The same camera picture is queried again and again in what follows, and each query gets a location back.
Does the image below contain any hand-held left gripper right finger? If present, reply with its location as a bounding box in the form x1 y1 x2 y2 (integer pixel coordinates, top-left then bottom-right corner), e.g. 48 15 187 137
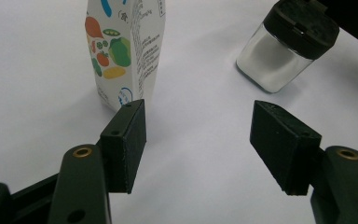
250 100 358 224

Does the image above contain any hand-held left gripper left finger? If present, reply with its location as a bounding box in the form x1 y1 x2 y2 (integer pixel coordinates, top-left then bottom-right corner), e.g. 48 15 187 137
47 98 147 224

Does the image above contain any white blue printed pouch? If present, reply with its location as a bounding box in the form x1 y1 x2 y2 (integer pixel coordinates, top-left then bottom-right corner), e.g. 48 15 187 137
84 0 167 113

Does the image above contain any glass jar with black lid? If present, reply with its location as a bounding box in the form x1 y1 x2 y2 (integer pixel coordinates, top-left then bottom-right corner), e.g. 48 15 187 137
236 0 340 94

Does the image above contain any white paper sheet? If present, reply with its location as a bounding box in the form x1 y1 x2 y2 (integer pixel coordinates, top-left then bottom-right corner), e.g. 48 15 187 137
0 0 358 224

